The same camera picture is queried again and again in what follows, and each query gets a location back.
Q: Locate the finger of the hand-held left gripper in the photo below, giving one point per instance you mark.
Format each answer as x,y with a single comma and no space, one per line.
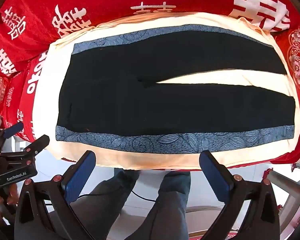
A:
38,142
13,129

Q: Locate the person's left hand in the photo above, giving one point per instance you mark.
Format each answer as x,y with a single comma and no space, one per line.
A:
12,194

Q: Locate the grey metal frame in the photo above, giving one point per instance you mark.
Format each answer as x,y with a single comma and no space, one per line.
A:
292,187

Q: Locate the cream cloth sheet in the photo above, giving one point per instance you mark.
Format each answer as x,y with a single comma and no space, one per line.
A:
240,78

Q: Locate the person's right leg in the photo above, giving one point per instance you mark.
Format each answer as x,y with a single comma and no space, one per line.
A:
162,205

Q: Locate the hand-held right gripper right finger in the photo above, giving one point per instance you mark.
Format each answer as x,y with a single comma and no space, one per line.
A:
216,177

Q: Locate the person's leg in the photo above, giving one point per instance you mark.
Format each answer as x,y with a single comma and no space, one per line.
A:
102,205
162,205

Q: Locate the person's left leg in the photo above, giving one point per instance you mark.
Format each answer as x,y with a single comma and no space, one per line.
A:
102,205

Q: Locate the black pants with blue stripes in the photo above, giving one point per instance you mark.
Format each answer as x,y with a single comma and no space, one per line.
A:
165,100

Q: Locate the red tassel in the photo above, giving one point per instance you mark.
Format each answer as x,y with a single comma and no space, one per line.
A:
265,173

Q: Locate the red blanket with white characters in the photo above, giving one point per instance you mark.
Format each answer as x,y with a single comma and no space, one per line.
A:
115,2

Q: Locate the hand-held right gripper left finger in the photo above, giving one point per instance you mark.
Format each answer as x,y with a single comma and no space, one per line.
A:
78,177

